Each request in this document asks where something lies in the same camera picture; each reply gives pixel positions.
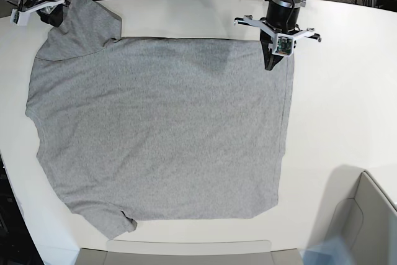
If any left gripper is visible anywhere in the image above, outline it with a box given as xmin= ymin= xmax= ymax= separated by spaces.
xmin=234 ymin=0 xmax=321 ymax=70

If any grey T-shirt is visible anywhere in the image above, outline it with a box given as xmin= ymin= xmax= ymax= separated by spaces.
xmin=25 ymin=0 xmax=294 ymax=239

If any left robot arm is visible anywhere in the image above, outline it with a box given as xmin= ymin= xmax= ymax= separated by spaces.
xmin=234 ymin=0 xmax=321 ymax=71

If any grey bin at right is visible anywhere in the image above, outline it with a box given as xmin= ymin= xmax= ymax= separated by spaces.
xmin=321 ymin=172 xmax=396 ymax=264

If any grey tray at bottom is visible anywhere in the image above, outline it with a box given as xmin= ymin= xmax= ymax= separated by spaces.
xmin=75 ymin=240 xmax=303 ymax=264

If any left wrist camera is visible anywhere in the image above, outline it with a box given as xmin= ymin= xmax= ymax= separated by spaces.
xmin=272 ymin=33 xmax=295 ymax=57

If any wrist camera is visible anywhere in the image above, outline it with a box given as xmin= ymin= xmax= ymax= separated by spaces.
xmin=10 ymin=9 xmax=30 ymax=26
xmin=272 ymin=33 xmax=295 ymax=57

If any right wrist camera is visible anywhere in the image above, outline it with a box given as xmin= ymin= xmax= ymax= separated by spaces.
xmin=10 ymin=9 xmax=30 ymax=26

